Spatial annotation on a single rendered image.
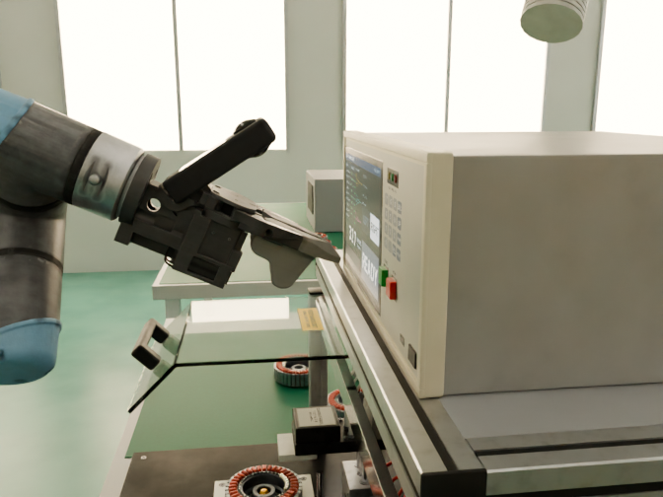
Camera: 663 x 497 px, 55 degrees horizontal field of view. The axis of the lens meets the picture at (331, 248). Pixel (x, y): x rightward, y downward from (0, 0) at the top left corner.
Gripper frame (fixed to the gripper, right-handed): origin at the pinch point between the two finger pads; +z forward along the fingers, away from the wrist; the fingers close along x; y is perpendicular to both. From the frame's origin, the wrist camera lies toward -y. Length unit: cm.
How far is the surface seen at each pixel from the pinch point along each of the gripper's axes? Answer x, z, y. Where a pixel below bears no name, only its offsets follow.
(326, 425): -17.7, 13.7, 25.9
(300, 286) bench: -153, 28, 40
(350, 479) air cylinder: -19.2, 21.2, 33.1
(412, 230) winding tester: 10.2, 3.6, -5.8
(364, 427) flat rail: 5.5, 9.6, 14.4
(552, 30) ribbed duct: -108, 53, -62
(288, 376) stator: -67, 18, 40
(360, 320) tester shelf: -5.5, 7.8, 7.2
